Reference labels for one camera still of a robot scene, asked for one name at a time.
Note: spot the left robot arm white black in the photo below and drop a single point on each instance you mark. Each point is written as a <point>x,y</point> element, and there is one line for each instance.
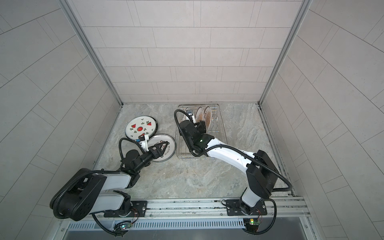
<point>90,192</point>

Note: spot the left aluminium corner profile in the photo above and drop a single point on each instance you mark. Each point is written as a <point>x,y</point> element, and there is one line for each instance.
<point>87,45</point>

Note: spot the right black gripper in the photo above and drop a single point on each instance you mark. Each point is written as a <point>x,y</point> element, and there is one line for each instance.
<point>201,126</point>

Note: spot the aluminium corner profile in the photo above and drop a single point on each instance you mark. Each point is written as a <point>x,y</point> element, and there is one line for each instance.
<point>288,42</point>
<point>87,45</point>

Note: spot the circuit board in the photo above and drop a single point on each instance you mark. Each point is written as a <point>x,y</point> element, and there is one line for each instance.
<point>252,225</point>
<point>122,227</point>

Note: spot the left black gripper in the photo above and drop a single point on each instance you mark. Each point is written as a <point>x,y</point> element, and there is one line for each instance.
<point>153,154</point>

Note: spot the left circuit board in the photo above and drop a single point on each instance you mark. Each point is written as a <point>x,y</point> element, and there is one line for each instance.
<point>122,227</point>

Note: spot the aluminium mounting rail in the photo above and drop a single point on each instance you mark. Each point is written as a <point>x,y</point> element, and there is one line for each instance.
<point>212,208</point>

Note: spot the white plate fruit pattern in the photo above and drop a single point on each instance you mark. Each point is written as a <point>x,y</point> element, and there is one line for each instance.
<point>143,125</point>

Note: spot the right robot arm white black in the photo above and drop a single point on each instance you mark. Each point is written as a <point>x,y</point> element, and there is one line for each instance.
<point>262,175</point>

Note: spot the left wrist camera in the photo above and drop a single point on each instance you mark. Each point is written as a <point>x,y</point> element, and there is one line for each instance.
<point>142,141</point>

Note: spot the sunburst pattern plate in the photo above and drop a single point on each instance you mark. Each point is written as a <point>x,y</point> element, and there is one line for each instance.
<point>207,117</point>

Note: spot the right aluminium corner profile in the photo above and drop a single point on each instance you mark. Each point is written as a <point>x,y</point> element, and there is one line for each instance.
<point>288,42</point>

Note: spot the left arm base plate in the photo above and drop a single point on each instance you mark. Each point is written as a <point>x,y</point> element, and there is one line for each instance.
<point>135,209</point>

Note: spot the right circuit board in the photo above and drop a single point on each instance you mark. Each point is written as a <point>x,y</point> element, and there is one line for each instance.
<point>252,225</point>

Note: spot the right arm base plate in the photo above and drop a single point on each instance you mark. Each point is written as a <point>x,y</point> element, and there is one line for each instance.
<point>236,207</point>

